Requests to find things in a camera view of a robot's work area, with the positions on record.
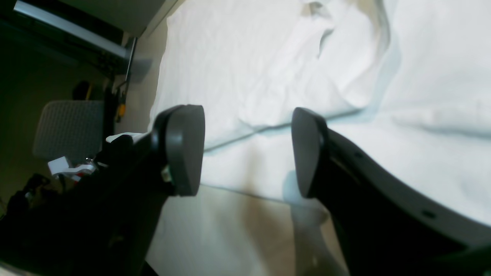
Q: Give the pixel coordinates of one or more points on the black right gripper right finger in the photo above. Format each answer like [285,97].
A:
[310,137]

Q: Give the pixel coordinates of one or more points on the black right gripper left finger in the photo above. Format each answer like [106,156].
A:
[178,135]

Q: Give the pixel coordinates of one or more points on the white T-shirt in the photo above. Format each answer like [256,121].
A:
[408,81]

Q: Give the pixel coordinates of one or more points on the grey chair right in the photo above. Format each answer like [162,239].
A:
[73,129]

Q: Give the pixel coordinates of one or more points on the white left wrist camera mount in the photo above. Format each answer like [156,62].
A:
[113,146]

